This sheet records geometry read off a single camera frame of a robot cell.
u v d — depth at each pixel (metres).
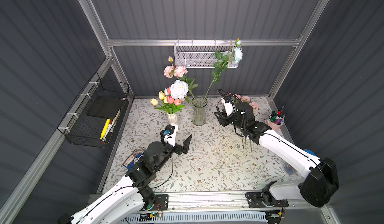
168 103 0.80
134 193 0.49
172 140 0.60
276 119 0.91
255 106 1.09
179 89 0.64
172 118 0.89
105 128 0.71
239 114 0.58
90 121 0.72
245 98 1.12
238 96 1.16
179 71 0.80
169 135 0.56
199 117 1.08
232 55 0.74
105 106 0.80
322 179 0.40
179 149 0.61
